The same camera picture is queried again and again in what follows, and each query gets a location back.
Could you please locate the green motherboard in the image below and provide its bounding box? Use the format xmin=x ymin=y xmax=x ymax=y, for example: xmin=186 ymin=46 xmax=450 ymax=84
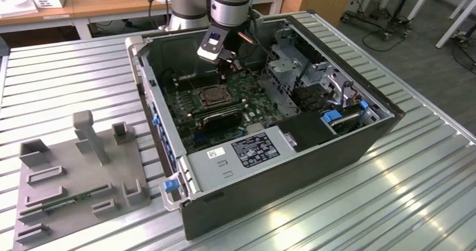
xmin=162 ymin=68 xmax=298 ymax=154

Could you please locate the white flat box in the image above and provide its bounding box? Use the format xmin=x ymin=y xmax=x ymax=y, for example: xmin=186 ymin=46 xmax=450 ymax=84
xmin=0 ymin=0 xmax=37 ymax=19

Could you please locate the green RAM stick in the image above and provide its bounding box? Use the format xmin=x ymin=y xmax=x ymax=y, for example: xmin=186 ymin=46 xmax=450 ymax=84
xmin=39 ymin=185 xmax=107 ymax=211

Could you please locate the grey parts rack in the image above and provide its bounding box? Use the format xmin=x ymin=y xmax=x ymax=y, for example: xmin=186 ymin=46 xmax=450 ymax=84
xmin=11 ymin=110 xmax=151 ymax=249

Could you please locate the wooden desk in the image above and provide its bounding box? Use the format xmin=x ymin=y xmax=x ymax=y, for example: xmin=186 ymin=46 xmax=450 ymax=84
xmin=0 ymin=0 xmax=289 ymax=34

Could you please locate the wooden cabinet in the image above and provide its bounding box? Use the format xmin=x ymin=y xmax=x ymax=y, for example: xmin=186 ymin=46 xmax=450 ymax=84
xmin=287 ymin=0 xmax=355 ymax=27

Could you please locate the copper coloured connector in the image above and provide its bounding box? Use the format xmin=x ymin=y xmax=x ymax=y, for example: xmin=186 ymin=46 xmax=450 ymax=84
xmin=237 ymin=32 xmax=258 ymax=45

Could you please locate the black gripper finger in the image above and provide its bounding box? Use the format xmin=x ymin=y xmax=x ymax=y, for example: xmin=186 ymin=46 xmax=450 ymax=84
xmin=217 ymin=61 xmax=229 ymax=85

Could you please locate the grey power supply unit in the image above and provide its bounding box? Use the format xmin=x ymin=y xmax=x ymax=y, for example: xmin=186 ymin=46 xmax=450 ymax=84
xmin=181 ymin=127 xmax=298 ymax=193

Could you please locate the black graphics card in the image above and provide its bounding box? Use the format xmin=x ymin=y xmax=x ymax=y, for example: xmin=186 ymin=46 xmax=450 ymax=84
xmin=191 ymin=105 xmax=245 ymax=133

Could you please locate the thin wire locking lever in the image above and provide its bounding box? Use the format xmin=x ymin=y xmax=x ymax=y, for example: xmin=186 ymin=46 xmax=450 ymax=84
xmin=185 ymin=76 xmax=198 ymax=96

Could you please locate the silver metal drive cage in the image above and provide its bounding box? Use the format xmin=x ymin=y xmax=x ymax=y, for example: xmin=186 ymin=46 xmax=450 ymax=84
xmin=259 ymin=25 xmax=387 ymax=129

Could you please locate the blue card retainer strip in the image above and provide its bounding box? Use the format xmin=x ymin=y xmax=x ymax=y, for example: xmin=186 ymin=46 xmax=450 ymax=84
xmin=150 ymin=103 xmax=175 ymax=176

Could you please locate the open black PC case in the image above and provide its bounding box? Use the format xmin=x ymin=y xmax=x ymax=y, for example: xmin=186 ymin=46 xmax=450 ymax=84
xmin=123 ymin=11 xmax=406 ymax=241

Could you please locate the CPU socket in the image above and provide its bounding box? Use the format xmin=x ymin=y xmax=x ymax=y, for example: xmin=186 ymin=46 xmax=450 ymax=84
xmin=194 ymin=83 xmax=238 ymax=109

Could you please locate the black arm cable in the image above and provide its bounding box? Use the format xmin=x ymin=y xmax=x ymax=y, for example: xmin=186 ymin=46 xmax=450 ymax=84
xmin=146 ymin=0 xmax=157 ymax=26

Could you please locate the white table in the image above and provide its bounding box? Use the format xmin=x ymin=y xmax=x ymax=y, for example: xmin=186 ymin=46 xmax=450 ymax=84
xmin=433 ymin=0 xmax=476 ymax=50

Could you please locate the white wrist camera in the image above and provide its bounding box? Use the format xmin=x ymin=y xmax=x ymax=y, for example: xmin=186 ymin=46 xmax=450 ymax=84
xmin=195 ymin=31 xmax=227 ymax=65

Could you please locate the metal socket cover frame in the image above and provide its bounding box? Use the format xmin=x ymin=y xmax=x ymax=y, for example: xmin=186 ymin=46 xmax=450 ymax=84
xmin=195 ymin=84 xmax=237 ymax=109

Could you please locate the CPU with silver top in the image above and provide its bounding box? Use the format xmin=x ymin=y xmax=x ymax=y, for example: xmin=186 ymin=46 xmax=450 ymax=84
xmin=202 ymin=87 xmax=230 ymax=104

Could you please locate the hard disk in blue carrier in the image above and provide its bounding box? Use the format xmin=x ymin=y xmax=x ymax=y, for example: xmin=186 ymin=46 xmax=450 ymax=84
xmin=319 ymin=109 xmax=363 ymax=134

